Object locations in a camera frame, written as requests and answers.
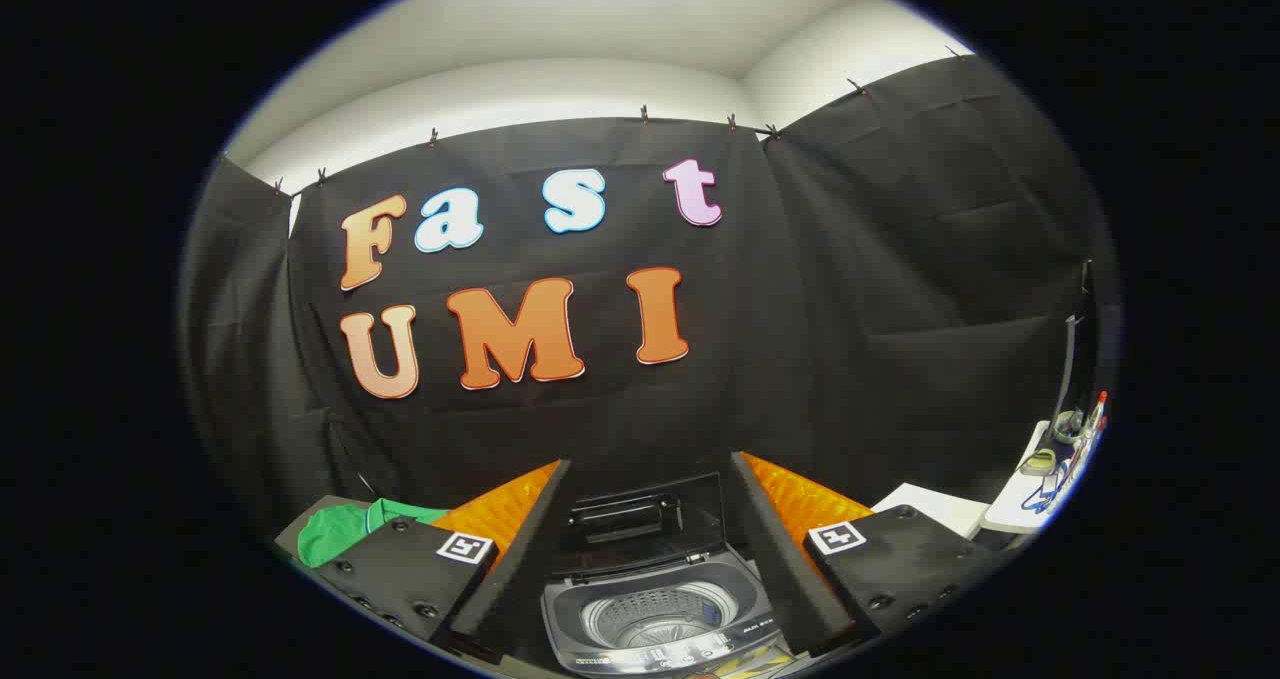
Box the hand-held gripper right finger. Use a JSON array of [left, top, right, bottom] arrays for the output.
[[730, 451, 1001, 658]]

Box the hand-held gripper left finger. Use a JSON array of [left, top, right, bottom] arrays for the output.
[[305, 459, 573, 662]]

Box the grey washing machine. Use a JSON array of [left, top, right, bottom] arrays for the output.
[[540, 547, 793, 678]]

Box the green shirt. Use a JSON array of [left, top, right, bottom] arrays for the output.
[[297, 499, 451, 570]]

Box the grey box stand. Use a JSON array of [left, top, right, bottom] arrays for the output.
[[275, 496, 373, 560]]

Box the white side desk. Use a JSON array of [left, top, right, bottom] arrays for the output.
[[980, 417, 1103, 536]]

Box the black backdrop cloth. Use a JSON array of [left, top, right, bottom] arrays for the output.
[[180, 54, 1116, 560]]

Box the blue cable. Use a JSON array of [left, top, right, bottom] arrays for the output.
[[1020, 459, 1086, 516]]

